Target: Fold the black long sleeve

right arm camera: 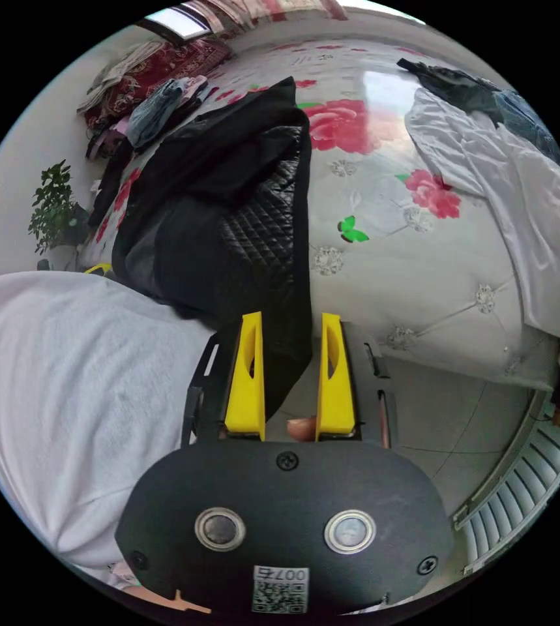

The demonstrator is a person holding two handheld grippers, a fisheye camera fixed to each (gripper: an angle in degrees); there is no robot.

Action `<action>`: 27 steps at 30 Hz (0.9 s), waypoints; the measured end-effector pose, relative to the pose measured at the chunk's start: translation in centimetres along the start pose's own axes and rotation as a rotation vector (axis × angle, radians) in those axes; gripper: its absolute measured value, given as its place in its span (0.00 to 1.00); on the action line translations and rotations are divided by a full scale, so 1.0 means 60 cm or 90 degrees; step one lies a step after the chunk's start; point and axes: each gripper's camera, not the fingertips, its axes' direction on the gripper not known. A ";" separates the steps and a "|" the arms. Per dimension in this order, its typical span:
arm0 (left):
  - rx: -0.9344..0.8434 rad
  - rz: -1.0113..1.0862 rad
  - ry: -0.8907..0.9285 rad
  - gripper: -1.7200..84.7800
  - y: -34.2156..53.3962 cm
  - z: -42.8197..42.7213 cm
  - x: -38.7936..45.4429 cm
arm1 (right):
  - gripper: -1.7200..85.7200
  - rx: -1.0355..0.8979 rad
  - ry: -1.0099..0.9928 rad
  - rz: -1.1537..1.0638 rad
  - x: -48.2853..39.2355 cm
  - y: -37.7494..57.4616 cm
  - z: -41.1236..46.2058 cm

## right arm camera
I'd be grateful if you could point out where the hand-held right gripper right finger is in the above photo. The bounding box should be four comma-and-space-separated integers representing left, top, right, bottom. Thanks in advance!
316, 312, 357, 439

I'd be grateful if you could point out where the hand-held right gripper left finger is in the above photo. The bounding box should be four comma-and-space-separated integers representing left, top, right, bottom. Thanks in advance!
224, 311, 267, 442

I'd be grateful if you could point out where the black long sleeve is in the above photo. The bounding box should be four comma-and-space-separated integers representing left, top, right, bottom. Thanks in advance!
111, 76, 314, 423

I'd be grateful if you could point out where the person's right hand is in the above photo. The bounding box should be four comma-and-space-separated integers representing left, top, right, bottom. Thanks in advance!
286, 415, 318, 443

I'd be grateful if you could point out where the green potted plant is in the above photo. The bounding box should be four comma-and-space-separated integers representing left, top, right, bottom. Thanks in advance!
27, 160, 91, 256

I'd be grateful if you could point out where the bed with floral sheet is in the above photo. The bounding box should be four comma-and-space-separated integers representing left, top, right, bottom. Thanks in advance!
78, 29, 560, 392

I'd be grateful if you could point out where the person's body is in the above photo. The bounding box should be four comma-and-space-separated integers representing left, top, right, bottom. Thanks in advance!
0, 271, 218, 588

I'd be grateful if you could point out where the pile of clothes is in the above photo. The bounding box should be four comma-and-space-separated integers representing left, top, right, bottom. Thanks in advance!
85, 76, 212, 230
396, 57, 560, 346

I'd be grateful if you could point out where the white radiator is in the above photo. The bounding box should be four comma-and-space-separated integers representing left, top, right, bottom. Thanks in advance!
451, 391, 560, 574

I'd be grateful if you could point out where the red patterned blanket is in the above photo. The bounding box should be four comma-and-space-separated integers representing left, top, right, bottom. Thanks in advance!
76, 38, 233, 129

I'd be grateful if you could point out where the window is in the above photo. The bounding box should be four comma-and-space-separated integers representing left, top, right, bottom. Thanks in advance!
143, 5, 212, 41

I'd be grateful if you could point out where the floral curtain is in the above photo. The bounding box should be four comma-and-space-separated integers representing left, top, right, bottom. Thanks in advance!
181, 0, 349, 31

